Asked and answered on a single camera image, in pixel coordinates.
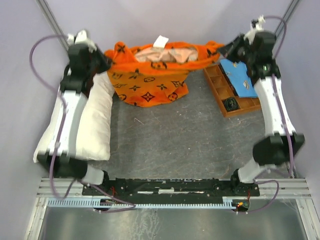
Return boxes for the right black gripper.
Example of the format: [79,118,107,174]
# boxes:
[215,34,255,67]

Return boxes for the orange patterned pillowcase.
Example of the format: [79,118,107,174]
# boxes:
[104,40,224,107]

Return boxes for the white pillow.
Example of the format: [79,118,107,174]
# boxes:
[32,72,115,164]

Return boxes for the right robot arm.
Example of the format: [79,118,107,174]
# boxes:
[217,30,305,196]

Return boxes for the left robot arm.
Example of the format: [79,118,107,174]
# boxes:
[36,42,111,195]

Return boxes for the blue patterned cloth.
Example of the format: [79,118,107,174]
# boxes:
[220,59,258,98]

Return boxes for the brown wooden divided tray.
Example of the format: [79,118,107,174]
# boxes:
[203,64,261,118]

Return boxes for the small black round object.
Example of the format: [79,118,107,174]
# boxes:
[222,97,239,112]

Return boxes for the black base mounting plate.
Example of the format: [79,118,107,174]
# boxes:
[82,178,260,204]

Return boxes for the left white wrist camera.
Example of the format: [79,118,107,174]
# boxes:
[66,29,97,53]

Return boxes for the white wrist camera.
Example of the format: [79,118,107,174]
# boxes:
[66,29,97,53]
[243,15,266,44]

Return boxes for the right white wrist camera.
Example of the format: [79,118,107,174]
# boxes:
[243,15,266,44]

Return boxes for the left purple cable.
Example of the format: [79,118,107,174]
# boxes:
[29,34,137,215]

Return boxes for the light blue cable duct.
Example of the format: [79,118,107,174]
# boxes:
[47,197,236,210]

